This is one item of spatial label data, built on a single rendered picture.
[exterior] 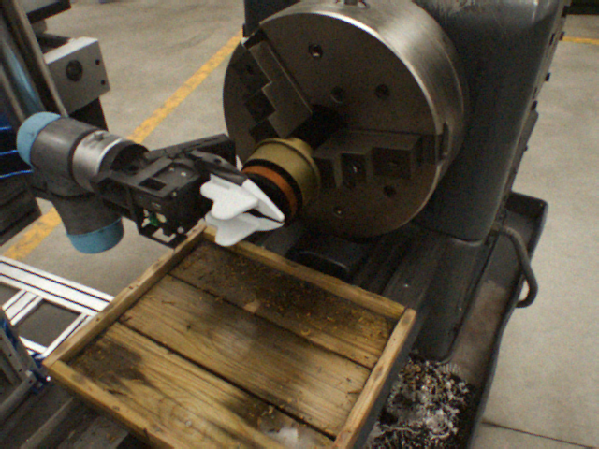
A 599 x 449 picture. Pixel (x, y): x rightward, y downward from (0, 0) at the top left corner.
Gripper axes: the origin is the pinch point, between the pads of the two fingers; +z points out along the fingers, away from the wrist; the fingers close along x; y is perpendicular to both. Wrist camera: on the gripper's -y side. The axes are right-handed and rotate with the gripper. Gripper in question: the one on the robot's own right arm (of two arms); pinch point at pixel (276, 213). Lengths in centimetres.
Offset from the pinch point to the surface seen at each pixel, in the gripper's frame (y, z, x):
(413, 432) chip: -11, 18, -48
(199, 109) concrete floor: -175, -170, -108
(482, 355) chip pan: -38, 25, -54
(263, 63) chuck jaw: -12.5, -9.3, 10.1
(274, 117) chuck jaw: -8.8, -5.5, 5.8
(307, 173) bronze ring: -5.6, 0.6, 2.0
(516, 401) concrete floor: -70, 40, -108
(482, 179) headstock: -31.3, 15.8, -8.8
